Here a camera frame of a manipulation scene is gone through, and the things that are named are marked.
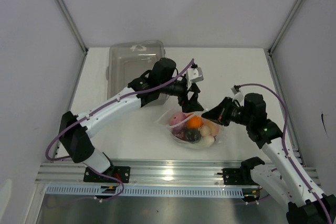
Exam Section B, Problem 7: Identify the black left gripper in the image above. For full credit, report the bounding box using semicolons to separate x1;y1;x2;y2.
159;79;204;113

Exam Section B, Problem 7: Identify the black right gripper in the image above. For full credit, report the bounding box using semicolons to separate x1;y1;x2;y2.
201;97;253;126

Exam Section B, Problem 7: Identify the peach fruit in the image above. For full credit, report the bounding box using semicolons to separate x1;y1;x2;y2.
204;120;220;136

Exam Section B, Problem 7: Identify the garlic bulb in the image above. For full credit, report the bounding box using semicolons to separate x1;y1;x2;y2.
199;125;212;137

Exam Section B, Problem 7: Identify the orange fruit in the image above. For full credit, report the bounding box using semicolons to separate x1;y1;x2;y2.
186;115;203;129

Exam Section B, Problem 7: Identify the pink onion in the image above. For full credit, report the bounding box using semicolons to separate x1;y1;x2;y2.
169;112;187;132

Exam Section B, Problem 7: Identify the white radish with leaves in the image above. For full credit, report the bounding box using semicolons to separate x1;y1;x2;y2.
201;135;215;148

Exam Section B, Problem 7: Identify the clear zip top bag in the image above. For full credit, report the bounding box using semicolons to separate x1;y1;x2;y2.
156;110;226;150

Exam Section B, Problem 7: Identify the dark mangosteen fruit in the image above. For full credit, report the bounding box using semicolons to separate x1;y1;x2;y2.
184;128;202;143

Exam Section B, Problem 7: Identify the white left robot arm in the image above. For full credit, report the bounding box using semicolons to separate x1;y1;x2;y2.
58;58;204;182

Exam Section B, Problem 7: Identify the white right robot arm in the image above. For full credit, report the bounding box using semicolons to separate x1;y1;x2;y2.
202;93;335;223

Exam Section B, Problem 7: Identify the grey plastic food bin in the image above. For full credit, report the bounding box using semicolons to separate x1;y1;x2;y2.
107;40;165;99

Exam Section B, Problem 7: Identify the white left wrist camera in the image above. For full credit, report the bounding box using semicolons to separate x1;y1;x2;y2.
185;67;204;89

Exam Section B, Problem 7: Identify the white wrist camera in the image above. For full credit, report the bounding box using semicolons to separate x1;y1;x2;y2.
185;67;204;89
231;85;244;104

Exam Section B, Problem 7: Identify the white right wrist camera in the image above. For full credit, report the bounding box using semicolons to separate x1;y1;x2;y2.
231;85;244;104

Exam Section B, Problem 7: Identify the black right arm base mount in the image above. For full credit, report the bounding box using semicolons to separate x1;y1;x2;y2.
217;157;265;186

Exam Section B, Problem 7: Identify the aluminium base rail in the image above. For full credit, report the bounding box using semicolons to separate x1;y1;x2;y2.
35;158;322;189

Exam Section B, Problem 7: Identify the white slotted cable duct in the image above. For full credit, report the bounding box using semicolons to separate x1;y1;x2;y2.
46;184;244;198

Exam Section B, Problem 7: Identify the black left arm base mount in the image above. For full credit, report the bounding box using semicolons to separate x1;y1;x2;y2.
83;165;131;184

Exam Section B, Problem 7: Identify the right aluminium frame post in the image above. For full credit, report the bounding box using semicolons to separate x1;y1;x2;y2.
267;0;306;57

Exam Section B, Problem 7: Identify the aluminium frame post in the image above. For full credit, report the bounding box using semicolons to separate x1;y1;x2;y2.
54;0;88;55
267;0;306;57

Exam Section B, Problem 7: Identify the left aluminium frame post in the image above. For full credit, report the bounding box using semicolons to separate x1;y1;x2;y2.
54;0;88;55

